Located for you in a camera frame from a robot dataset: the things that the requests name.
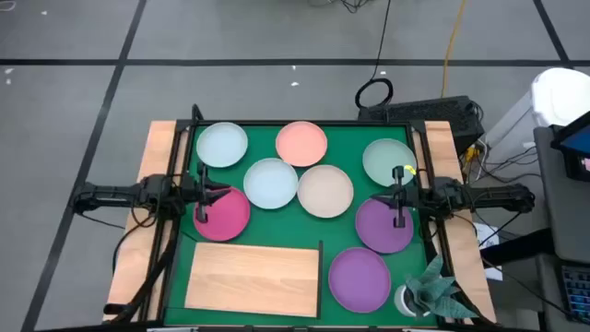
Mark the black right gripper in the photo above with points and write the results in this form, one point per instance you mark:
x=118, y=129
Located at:
x=415, y=197

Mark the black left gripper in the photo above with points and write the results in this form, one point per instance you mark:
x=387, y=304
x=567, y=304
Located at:
x=191, y=191

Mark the purple plate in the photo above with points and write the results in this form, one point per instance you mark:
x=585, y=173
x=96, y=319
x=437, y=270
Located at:
x=359, y=280
x=375, y=230

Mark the magenta plate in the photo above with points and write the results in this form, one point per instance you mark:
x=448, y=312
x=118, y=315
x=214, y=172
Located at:
x=230, y=221

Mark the mint green plate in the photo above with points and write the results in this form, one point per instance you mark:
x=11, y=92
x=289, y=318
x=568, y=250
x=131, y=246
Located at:
x=382, y=157

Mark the light blue plate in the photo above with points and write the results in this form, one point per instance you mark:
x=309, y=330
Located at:
x=221, y=144
x=270, y=183

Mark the beige plate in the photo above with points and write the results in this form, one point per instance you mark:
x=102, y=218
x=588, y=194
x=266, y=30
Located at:
x=325, y=191

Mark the salmon pink plate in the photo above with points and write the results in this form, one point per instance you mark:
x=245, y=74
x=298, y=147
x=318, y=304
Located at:
x=301, y=143

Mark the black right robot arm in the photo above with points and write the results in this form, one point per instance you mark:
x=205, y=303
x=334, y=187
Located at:
x=493, y=196

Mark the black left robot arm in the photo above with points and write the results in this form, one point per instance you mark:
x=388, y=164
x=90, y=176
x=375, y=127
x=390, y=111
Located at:
x=110, y=193

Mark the yellow tag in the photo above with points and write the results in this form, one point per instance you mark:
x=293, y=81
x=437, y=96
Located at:
x=409, y=169

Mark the green table mat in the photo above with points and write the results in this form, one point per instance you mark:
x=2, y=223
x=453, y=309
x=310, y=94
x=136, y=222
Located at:
x=295, y=230

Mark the black computer tower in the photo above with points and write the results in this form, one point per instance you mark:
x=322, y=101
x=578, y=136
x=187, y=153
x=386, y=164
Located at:
x=428, y=113

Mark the green potted plant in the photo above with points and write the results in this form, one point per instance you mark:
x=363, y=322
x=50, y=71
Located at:
x=435, y=290

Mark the white plant pot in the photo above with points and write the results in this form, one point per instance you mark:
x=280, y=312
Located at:
x=400, y=302

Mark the white paper sheet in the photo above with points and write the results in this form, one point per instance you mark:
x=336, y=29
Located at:
x=486, y=235

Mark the grey cart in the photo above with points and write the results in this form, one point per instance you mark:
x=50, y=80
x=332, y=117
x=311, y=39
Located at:
x=562, y=216

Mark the black tablet screen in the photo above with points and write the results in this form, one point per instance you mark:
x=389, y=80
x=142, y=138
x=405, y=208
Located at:
x=578, y=143

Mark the white bin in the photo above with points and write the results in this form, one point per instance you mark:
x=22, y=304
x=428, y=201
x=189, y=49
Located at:
x=562, y=94

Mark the backlit keyboard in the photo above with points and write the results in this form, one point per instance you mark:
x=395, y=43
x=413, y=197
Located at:
x=578, y=290

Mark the black table frame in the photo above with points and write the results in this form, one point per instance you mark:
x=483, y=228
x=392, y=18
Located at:
x=299, y=123

